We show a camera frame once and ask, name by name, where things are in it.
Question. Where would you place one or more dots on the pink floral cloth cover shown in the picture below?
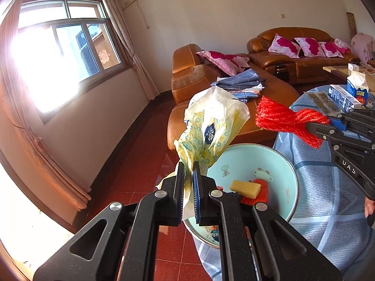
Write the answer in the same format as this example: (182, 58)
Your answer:
(361, 45)

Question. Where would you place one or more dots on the blue printed packet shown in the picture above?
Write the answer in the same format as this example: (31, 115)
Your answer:
(215, 231)

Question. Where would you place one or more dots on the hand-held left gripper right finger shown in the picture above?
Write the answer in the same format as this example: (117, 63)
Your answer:
(197, 193)

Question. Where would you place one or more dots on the yellow printed plastic bag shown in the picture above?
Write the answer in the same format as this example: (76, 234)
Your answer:
(211, 114)

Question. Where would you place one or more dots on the yellow sponge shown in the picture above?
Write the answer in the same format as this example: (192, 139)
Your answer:
(244, 188)

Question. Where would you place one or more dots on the rolled bamboo mat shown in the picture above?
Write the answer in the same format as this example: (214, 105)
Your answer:
(350, 23)

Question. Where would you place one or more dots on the clear seaweed snack packet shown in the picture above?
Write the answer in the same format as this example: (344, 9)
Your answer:
(316, 101)
(331, 101)

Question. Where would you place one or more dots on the blue milk carton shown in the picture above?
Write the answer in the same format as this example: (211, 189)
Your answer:
(357, 89)

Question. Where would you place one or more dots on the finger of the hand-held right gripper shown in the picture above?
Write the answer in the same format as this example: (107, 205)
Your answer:
(337, 120)
(320, 130)

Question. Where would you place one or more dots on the blue plaid tablecloth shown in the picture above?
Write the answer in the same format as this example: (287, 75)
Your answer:
(316, 187)

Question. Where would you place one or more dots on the red mesh net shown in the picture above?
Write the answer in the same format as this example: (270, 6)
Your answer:
(281, 117)

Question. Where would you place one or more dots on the person's right hand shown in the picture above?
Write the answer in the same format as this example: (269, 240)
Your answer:
(369, 207)

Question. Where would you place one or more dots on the beige curtain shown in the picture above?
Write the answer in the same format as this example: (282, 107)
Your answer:
(126, 35)

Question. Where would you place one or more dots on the air conditioner pipe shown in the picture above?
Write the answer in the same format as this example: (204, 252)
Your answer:
(140, 11)

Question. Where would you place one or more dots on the sliding glass window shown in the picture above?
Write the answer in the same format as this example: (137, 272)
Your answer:
(67, 44)

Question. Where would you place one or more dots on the pink patterned cloth bundle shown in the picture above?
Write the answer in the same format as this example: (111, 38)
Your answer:
(342, 44)

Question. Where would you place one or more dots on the orange leather chaise sofa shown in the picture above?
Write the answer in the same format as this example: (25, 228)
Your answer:
(187, 76)

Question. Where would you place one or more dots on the wooden coffee table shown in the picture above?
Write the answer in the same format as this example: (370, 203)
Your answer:
(339, 70)

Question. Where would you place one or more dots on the folded blue plaid bedsheets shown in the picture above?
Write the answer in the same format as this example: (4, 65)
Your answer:
(240, 85)

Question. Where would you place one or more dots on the long brown leather sofa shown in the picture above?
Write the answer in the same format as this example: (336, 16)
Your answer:
(257, 42)

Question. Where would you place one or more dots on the large pink floral pillow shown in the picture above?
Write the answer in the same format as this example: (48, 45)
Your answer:
(225, 58)

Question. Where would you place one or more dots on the red plastic bag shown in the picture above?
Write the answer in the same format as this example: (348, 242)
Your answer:
(261, 195)

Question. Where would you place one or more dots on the white rectangular carton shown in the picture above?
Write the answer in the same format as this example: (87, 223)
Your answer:
(341, 95)

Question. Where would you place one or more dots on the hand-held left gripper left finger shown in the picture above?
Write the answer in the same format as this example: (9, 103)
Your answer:
(180, 187)

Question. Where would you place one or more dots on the light green enamel basin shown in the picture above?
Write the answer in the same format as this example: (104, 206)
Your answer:
(234, 161)

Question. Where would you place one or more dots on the peach tied-back curtain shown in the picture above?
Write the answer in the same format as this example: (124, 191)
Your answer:
(38, 140)

